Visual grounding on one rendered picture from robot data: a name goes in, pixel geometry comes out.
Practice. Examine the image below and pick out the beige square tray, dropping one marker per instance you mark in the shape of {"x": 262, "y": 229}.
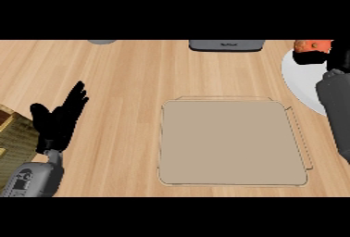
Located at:
{"x": 232, "y": 142}

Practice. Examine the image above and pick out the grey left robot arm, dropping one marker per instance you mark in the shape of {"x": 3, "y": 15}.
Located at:
{"x": 34, "y": 180}

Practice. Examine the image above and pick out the orange squash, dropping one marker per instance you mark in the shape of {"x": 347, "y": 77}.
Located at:
{"x": 312, "y": 45}

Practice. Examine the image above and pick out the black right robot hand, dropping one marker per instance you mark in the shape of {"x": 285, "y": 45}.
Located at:
{"x": 338, "y": 58}

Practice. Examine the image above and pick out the grey round object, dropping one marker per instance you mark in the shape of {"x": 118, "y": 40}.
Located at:
{"x": 102, "y": 41}

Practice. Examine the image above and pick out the white round plate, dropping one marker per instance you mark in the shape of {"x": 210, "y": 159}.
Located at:
{"x": 303, "y": 81}

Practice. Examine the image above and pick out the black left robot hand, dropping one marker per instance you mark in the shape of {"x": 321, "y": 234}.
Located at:
{"x": 56, "y": 123}

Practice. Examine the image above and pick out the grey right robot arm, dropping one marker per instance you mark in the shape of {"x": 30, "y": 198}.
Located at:
{"x": 335, "y": 114}

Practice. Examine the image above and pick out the dark grey appliance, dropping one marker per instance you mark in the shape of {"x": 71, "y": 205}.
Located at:
{"x": 226, "y": 45}

